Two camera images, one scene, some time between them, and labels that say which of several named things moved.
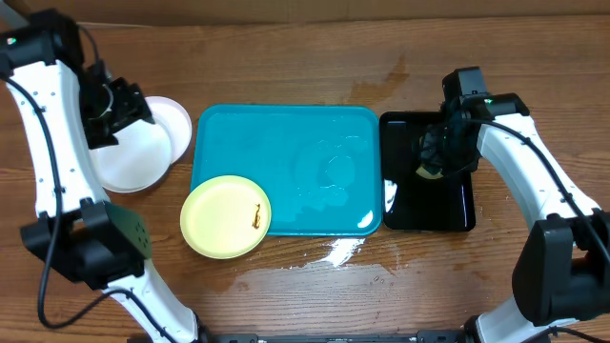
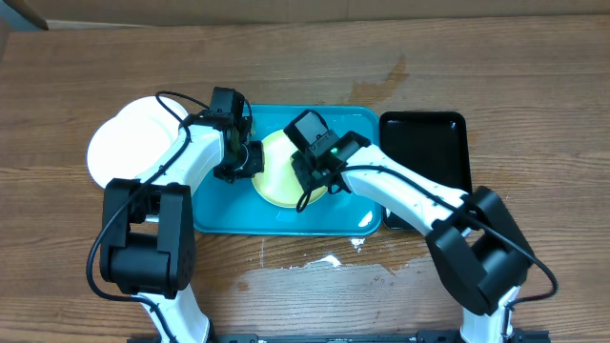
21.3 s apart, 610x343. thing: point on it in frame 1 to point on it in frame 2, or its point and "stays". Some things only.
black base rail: (335, 336) stays
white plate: (175, 120) stays
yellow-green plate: (225, 217) to (278, 184)
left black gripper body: (116, 110) to (245, 164)
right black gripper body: (450, 155) to (311, 179)
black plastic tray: (409, 200) stays
